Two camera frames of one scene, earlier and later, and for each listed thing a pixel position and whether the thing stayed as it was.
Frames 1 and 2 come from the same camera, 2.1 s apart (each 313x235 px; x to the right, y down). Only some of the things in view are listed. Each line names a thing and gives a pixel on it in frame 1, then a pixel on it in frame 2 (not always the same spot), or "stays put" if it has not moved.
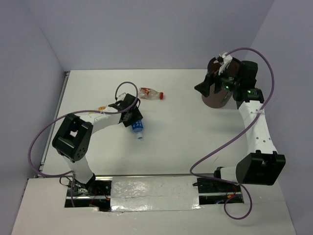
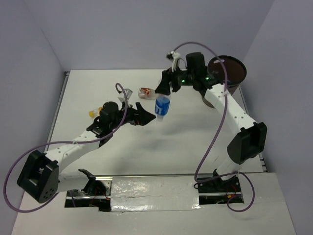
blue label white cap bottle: [137, 128] → [162, 106]
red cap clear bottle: [148, 94] stays put
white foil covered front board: [152, 205] stays put
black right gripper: [204, 87] → [164, 87]
